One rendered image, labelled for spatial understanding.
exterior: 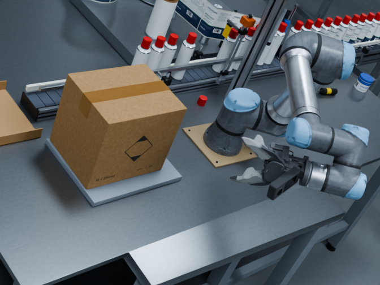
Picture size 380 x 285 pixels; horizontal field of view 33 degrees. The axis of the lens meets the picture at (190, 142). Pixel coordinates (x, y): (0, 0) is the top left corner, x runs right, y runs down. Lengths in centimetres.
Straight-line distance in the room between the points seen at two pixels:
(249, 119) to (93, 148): 64
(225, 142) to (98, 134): 63
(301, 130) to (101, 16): 138
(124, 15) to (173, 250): 127
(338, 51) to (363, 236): 198
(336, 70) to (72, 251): 96
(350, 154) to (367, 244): 209
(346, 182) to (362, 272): 191
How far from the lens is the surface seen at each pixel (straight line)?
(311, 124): 172
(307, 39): 200
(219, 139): 237
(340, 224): 345
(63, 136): 208
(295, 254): 259
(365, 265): 369
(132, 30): 282
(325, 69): 204
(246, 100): 231
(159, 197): 212
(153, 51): 242
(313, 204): 242
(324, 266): 352
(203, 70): 273
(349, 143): 176
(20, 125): 221
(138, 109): 194
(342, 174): 176
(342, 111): 305
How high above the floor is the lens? 224
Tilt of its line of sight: 36 degrees down
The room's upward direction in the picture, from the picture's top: 24 degrees clockwise
